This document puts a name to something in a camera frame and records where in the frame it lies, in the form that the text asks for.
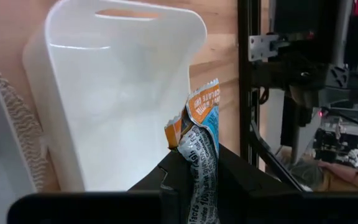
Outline black diagonal beam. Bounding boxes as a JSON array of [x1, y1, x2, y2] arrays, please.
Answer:
[[320, 105, 358, 135]]

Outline black aluminium table frame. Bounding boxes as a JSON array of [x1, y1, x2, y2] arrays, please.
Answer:
[[237, 0, 306, 192]]

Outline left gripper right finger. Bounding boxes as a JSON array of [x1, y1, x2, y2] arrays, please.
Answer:
[[218, 143, 304, 224]]

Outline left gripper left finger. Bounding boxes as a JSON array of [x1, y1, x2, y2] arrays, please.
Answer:
[[129, 151, 190, 224]]

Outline round woven rope mat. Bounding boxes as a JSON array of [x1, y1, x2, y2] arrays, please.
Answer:
[[0, 70, 48, 192]]

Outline silver metal bracket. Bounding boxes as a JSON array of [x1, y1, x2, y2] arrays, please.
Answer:
[[249, 34, 280, 62]]

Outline white plastic bin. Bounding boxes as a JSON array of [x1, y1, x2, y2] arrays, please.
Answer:
[[22, 0, 208, 192]]

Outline orange green granola bar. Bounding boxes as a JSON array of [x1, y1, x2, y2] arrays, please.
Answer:
[[164, 77, 222, 224]]

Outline person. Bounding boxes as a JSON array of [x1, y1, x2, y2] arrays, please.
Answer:
[[290, 152, 358, 192]]

